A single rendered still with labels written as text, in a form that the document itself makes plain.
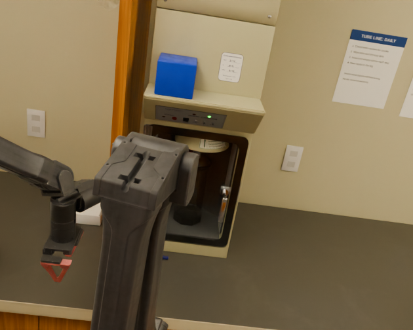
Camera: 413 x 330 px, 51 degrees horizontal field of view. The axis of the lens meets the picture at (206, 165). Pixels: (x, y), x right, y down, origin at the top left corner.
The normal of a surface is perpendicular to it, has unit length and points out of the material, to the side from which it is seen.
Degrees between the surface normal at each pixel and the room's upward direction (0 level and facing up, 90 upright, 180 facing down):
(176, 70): 90
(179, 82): 90
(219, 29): 90
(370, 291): 0
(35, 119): 90
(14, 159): 69
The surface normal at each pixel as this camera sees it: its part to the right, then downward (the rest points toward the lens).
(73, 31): 0.01, 0.43
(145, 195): -0.21, 0.23
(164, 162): 0.10, -0.78
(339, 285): 0.15, -0.89
